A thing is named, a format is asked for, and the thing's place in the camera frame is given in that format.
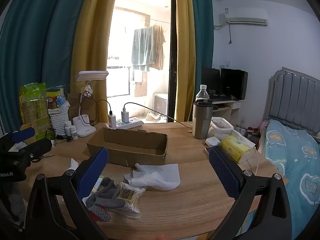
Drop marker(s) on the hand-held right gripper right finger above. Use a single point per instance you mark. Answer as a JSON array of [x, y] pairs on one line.
[[223, 172]]

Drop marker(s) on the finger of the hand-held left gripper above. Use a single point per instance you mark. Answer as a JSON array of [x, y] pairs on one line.
[[37, 145], [23, 133]]

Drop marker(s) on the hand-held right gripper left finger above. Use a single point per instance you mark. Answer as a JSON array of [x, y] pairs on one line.
[[91, 173]]

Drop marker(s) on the cartoon print socks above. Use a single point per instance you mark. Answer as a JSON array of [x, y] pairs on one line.
[[98, 182]]

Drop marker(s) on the grey dotted socks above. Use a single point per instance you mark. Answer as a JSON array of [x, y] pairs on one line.
[[107, 192]]

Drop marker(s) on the brown cardboard box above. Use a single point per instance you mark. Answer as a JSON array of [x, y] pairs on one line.
[[125, 152]]

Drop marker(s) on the grey dotted glove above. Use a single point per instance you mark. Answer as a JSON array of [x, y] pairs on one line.
[[101, 213]]

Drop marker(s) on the cotton swab bag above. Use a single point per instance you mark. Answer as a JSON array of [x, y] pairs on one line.
[[130, 192]]

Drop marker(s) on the white paper towel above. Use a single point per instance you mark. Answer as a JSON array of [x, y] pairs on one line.
[[160, 177]]

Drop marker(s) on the white paper scrap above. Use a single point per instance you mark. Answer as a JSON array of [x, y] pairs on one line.
[[74, 164]]

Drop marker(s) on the yellow tissue pack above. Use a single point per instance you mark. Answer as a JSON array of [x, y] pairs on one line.
[[235, 148]]

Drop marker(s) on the dark flat device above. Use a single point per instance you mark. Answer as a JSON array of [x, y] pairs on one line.
[[207, 151]]

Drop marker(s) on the black handheld device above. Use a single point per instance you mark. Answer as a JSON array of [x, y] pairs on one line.
[[63, 137]]

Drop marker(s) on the green snack bag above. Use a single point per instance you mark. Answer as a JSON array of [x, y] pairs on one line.
[[33, 107]]

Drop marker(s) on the white perforated basket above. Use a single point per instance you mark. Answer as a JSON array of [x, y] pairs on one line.
[[59, 123]]

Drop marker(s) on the white round case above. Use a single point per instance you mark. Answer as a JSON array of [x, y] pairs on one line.
[[213, 142]]

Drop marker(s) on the white pill bottle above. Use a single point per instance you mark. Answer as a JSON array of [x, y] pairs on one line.
[[73, 133], [67, 128]]

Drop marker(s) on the yellow tin can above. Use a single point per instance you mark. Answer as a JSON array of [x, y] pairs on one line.
[[53, 101]]

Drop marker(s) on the white desk lamp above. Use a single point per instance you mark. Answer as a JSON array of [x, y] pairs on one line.
[[85, 130]]

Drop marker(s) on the white lidded plastic container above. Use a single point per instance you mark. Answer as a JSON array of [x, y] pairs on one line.
[[221, 127]]

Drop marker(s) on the blue white plastic packet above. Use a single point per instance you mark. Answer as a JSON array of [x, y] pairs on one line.
[[62, 103]]

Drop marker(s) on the steel tumbler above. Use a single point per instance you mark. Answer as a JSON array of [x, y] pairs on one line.
[[202, 122]]

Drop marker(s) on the large white charger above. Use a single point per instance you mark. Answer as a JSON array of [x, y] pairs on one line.
[[112, 120]]

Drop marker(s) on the white power strip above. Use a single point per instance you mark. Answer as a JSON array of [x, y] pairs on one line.
[[132, 123]]

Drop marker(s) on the small white charger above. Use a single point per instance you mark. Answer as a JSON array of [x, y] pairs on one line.
[[125, 117]]

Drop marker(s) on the white computer desk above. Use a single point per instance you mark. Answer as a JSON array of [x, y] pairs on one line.
[[235, 106]]

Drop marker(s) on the blue printed blanket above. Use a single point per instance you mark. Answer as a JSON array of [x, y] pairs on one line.
[[295, 160]]

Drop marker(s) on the clear water bottle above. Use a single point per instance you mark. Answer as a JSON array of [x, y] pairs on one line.
[[202, 95]]

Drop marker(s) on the black monitor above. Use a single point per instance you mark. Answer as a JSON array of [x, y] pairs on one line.
[[233, 83]]

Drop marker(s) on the teal curtain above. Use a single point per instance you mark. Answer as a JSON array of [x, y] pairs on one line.
[[42, 42], [203, 30]]

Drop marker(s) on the white balcony appliance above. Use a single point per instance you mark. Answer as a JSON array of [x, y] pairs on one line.
[[160, 105]]

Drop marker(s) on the grey padded headboard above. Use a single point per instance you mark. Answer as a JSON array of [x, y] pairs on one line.
[[295, 97]]

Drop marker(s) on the yellow curtain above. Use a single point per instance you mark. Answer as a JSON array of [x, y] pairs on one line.
[[95, 42], [185, 55]]

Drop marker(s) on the green hanging towel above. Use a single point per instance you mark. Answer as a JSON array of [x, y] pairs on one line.
[[142, 46]]

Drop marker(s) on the air conditioner pipe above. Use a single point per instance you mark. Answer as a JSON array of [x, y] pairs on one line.
[[229, 33]]

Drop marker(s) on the beige hanging shirt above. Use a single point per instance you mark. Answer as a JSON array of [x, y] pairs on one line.
[[160, 47]]

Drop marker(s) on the white air conditioner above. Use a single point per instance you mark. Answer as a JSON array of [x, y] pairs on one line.
[[246, 16]]

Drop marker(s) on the white wall socket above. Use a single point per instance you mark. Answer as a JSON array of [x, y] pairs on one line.
[[227, 64]]

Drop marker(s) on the black door frame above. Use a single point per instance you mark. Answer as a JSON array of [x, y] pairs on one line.
[[173, 55]]

